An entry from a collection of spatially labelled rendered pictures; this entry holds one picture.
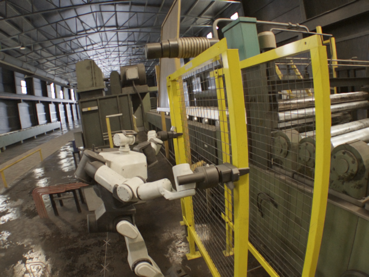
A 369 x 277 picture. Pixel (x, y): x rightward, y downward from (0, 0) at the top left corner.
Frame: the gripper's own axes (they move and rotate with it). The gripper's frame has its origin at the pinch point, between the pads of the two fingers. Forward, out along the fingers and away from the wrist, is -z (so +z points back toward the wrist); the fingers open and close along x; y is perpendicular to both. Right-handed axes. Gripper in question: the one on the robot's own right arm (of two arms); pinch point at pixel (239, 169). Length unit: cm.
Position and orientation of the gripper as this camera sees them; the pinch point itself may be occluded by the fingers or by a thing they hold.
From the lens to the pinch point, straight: 90.0
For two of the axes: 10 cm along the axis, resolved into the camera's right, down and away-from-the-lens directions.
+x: 2.0, 1.3, -9.7
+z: -9.7, 1.5, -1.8
